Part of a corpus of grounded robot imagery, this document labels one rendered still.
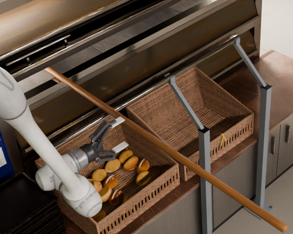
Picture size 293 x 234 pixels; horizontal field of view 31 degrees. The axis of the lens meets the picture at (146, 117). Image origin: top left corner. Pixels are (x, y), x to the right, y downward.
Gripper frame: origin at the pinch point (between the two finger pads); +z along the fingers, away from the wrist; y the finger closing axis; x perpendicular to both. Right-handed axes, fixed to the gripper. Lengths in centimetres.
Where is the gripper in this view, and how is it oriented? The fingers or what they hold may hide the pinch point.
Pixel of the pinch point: (122, 132)
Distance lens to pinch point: 220.8
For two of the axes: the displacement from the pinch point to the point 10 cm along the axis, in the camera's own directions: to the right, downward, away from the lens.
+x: 6.5, 4.2, -6.3
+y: 0.9, 7.9, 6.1
